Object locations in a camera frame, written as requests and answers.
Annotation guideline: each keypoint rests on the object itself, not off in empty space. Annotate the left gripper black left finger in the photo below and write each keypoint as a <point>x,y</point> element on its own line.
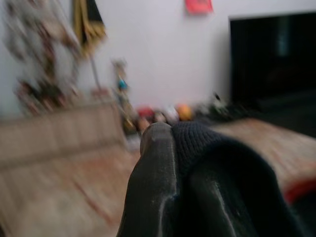
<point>150,172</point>

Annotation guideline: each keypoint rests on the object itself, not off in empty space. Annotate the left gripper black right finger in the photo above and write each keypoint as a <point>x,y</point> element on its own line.
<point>212,217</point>

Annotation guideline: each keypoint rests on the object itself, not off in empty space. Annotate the black polo shirt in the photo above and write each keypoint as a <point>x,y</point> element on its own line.
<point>192,143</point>

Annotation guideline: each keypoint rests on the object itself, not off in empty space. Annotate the glass jar red lid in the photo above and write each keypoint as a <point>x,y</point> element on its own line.
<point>145,114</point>

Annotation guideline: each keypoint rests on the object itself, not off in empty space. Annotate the yellow orange round plush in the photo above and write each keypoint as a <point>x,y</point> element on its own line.
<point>184,112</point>

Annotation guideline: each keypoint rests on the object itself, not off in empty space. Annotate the gold blue trophy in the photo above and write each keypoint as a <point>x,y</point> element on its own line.
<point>122,84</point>

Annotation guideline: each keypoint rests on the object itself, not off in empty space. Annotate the light wooden sideboard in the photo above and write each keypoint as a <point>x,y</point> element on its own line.
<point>61,130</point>

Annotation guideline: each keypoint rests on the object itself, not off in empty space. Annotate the marble folding table red edge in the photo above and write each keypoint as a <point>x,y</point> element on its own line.
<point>49,185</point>

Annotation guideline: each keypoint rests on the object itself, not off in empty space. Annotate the black gold pennant flag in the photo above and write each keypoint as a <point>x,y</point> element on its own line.
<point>86,24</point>

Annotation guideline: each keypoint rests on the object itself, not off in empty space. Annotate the black television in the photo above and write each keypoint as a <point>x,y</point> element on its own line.
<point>271,61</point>

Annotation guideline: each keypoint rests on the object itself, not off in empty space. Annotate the red paper wall sign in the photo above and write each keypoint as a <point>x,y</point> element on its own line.
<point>198,6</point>

